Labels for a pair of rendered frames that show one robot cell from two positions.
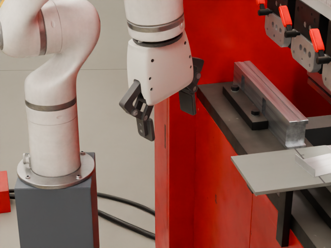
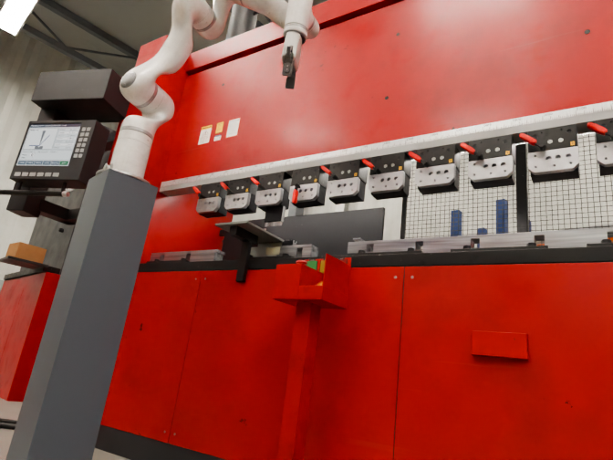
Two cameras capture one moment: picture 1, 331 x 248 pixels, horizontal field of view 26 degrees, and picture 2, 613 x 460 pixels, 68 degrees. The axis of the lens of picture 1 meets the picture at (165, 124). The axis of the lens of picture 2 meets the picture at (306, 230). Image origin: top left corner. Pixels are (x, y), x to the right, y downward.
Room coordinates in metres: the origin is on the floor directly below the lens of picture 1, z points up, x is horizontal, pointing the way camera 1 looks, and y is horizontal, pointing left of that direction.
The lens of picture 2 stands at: (-0.04, 0.78, 0.43)
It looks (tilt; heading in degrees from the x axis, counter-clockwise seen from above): 18 degrees up; 318
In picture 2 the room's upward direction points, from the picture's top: 7 degrees clockwise
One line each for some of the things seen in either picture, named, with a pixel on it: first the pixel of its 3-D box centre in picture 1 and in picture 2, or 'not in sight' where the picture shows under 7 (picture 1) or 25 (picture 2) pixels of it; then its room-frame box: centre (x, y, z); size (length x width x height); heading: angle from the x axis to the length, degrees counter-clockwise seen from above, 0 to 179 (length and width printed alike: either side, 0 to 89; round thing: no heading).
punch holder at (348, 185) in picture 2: not in sight; (347, 182); (1.22, -0.55, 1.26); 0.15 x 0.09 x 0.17; 14
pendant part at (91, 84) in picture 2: not in sight; (69, 145); (2.71, 0.24, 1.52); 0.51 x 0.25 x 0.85; 33
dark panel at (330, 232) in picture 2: not in sight; (292, 251); (1.93, -0.90, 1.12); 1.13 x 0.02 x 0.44; 14
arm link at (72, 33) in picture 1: (61, 50); (149, 114); (1.55, 0.24, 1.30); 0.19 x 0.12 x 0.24; 115
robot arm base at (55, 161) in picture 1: (53, 136); (129, 160); (1.54, 0.27, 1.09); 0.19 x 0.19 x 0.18
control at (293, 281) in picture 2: not in sight; (312, 277); (1.07, -0.27, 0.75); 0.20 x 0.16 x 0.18; 12
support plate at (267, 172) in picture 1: (292, 169); (250, 233); (1.55, -0.32, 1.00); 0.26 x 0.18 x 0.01; 104
